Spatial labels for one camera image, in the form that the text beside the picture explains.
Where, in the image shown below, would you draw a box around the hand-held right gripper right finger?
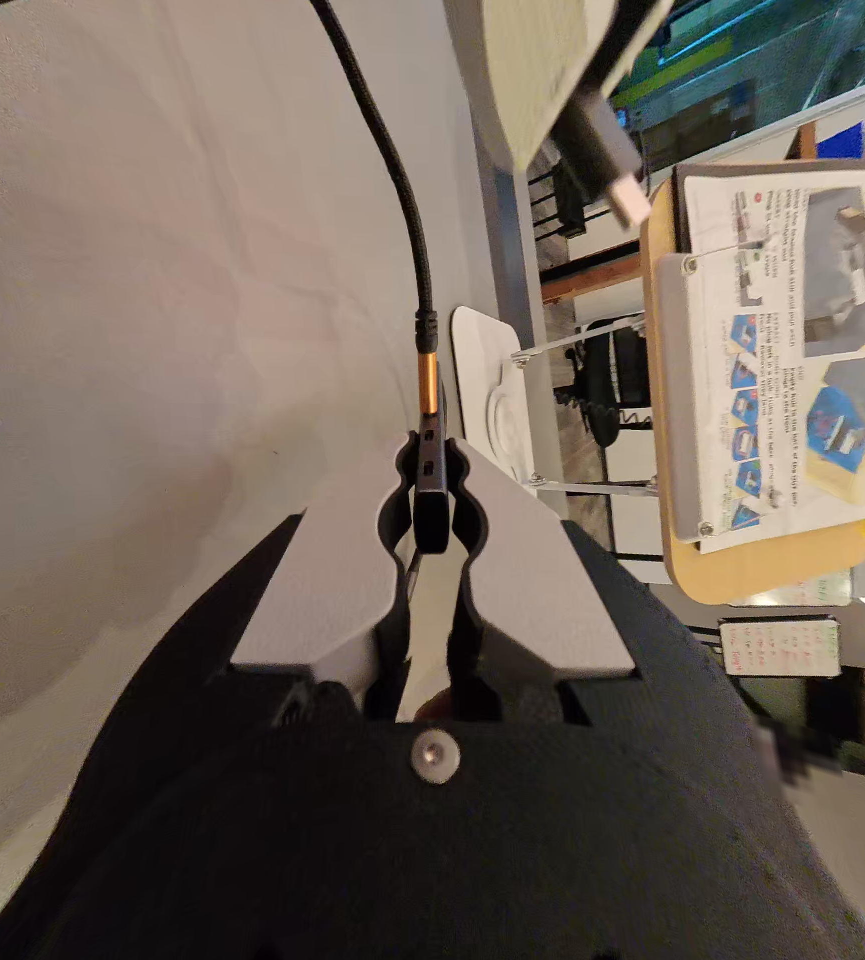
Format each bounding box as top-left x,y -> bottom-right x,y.
443,438 -> 639,723

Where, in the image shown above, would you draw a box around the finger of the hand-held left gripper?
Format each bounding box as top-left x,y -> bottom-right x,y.
462,0 -> 675,171

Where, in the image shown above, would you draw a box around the white document stand with instructions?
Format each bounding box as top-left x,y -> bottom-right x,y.
641,159 -> 865,605

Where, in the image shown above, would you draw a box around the whiteboard with green heading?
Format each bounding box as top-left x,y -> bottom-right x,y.
728,570 -> 854,607

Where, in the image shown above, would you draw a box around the white stand with acrylic arms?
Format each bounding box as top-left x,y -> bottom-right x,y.
451,306 -> 662,500

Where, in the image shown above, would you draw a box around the smooth black cable orange plugs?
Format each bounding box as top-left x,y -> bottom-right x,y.
311,0 -> 443,419

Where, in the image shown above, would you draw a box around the grey usb hub with cable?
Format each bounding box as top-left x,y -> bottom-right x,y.
402,362 -> 456,601

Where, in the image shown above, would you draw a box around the black cable with black plugs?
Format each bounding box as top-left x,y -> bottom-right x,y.
551,75 -> 653,228

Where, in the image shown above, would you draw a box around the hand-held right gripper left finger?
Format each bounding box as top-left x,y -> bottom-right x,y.
230,433 -> 413,721

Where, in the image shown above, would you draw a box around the black office chair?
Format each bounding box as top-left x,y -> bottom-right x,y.
556,322 -> 655,451

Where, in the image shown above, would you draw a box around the small whiteboard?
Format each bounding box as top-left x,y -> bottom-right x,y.
719,616 -> 842,680

